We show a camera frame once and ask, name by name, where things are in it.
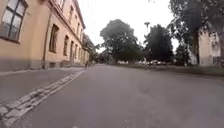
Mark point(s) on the pale building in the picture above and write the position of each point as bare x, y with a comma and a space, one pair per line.
206, 50

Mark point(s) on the cobblestone gutter strip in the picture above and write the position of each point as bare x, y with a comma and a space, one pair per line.
23, 101

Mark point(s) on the grass strip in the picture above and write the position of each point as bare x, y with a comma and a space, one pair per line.
186, 70

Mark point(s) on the tree behind yellow building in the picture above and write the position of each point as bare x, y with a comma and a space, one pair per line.
89, 45

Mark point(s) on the grey asphalt road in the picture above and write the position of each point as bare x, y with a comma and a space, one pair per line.
133, 100

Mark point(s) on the grey pavement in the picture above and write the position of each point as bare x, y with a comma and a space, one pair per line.
23, 83

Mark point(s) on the large dark green tree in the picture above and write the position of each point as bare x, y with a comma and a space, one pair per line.
118, 36

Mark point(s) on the tall overhanging tree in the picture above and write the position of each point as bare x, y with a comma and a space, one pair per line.
190, 16

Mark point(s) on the street lamp pole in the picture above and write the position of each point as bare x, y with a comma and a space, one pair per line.
147, 23

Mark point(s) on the yellow building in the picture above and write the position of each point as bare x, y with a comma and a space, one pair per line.
33, 33

